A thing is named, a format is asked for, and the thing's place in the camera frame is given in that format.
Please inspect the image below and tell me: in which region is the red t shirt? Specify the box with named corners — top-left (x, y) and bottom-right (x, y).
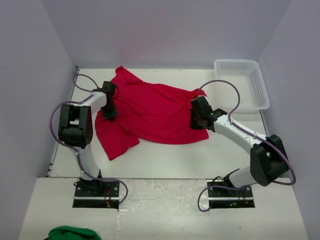
top-left (95, 66), bottom-right (209, 161)

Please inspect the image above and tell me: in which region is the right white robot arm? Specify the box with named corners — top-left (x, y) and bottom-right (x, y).
top-left (190, 96), bottom-right (290, 197)

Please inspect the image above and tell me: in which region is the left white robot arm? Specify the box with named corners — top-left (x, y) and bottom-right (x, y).
top-left (58, 81), bottom-right (119, 197)

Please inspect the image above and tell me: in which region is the white plastic basket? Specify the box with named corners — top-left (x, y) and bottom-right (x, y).
top-left (213, 59), bottom-right (270, 114)

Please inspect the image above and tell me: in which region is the green t shirt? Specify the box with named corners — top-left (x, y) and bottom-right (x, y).
top-left (46, 225), bottom-right (102, 240)

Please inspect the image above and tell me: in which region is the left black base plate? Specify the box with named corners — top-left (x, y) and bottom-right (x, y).
top-left (73, 178), bottom-right (120, 199)

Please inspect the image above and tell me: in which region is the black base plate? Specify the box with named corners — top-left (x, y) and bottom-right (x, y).
top-left (207, 178), bottom-right (254, 201)
top-left (73, 178), bottom-right (120, 199)

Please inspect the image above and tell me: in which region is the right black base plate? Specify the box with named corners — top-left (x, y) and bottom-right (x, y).
top-left (207, 178), bottom-right (254, 201)

